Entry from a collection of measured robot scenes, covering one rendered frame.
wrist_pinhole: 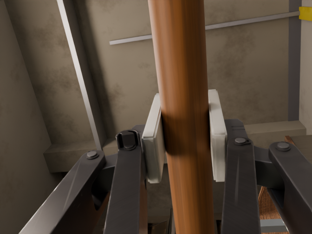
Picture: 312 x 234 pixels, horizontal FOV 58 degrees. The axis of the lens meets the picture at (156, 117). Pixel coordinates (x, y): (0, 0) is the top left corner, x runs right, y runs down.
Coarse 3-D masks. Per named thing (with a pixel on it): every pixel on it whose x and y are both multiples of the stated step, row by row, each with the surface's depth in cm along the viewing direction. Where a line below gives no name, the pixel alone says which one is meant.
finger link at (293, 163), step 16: (272, 144) 13; (288, 144) 13; (272, 160) 13; (288, 160) 12; (304, 160) 12; (288, 176) 11; (304, 176) 11; (272, 192) 13; (288, 192) 11; (304, 192) 10; (288, 208) 11; (304, 208) 10; (288, 224) 11; (304, 224) 10
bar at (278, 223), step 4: (260, 220) 128; (264, 220) 127; (268, 220) 127; (272, 220) 126; (276, 220) 126; (280, 220) 126; (260, 224) 125; (264, 224) 125; (268, 224) 125; (272, 224) 124; (276, 224) 124; (280, 224) 124; (284, 224) 123; (264, 228) 125; (268, 228) 125; (272, 228) 124; (276, 228) 124; (280, 228) 124; (284, 228) 124; (264, 232) 126; (268, 232) 126
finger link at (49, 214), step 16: (80, 160) 14; (96, 160) 14; (80, 176) 13; (96, 176) 13; (64, 192) 12; (80, 192) 12; (48, 208) 11; (64, 208) 11; (80, 208) 12; (96, 208) 13; (32, 224) 10; (48, 224) 10; (64, 224) 10; (80, 224) 12; (96, 224) 13
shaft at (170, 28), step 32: (160, 0) 14; (192, 0) 14; (160, 32) 15; (192, 32) 15; (160, 64) 16; (192, 64) 15; (160, 96) 17; (192, 96) 16; (192, 128) 17; (192, 160) 18; (192, 192) 19; (192, 224) 20
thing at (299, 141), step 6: (288, 138) 192; (294, 138) 192; (300, 138) 191; (306, 138) 190; (294, 144) 185; (300, 144) 185; (306, 144) 183; (300, 150) 179; (306, 150) 178; (306, 156) 172
